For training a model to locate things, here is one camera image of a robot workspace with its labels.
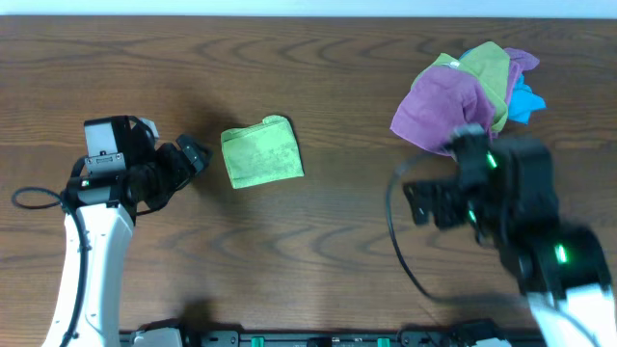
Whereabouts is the blue microfiber cloth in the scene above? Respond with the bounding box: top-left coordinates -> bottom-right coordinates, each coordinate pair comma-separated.
446,41 -> 547,133

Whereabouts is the light green microfiber cloth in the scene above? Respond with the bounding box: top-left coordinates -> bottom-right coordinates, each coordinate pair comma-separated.
221,115 -> 305,189

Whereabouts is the green cloth in pile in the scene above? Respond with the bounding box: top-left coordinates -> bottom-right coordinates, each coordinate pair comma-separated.
410,41 -> 510,134

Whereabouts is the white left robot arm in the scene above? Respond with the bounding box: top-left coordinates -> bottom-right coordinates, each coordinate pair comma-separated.
44,134 -> 212,346

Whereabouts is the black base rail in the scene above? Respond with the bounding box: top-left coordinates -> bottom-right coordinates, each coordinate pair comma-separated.
120,319 -> 546,347

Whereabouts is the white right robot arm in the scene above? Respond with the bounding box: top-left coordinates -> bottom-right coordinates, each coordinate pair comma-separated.
404,178 -> 616,346

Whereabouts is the purple microfiber cloth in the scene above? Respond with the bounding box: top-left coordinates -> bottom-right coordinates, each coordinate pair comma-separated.
390,41 -> 547,155

